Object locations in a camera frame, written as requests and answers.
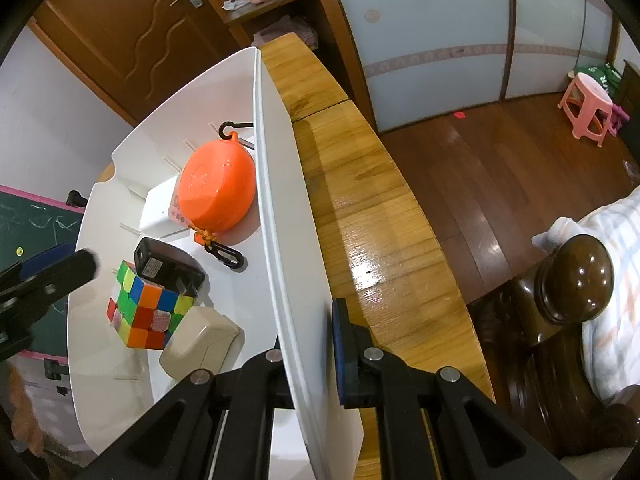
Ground orange round case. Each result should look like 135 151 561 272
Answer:
177 132 257 233

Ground black hook clip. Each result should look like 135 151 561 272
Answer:
218 121 257 150

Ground black wall charger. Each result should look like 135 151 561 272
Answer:
134 236 207 301

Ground green chalkboard with pink frame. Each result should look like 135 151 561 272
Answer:
0 185 86 361

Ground pale striped blanket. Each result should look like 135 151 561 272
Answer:
532 195 640 401

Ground white wall charger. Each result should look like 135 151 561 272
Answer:
139 174 183 238

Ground black easel clamp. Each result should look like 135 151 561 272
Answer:
44 357 70 396

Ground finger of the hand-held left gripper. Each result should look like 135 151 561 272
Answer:
0 247 99 361

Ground green bag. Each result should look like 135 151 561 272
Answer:
572 62 623 98

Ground person's left hand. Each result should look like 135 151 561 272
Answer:
9 365 43 456

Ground white plastic bin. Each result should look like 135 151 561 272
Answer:
66 46 364 480

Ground pink plastic stool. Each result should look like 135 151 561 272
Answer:
558 72 618 147

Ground dark wooden bedpost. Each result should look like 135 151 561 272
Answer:
467 234 640 461

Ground brown wooden door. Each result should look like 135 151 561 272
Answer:
27 0 241 126

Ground pale sliding wardrobe doors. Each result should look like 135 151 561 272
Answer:
325 0 621 133

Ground beige wall charger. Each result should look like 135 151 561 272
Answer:
159 306 241 383

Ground brown wooden shelf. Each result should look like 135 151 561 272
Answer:
192 0 321 51

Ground black carabiner clip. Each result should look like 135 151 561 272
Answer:
204 240 246 272

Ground colourful puzzle cube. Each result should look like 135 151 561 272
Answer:
106 260 195 351

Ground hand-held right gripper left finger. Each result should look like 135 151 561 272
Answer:
97 349 296 480

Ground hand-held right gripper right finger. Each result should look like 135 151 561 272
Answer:
332 298 568 480

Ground pink folded cloth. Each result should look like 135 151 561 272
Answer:
252 15 318 51

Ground pink toy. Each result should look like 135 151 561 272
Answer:
610 105 631 136

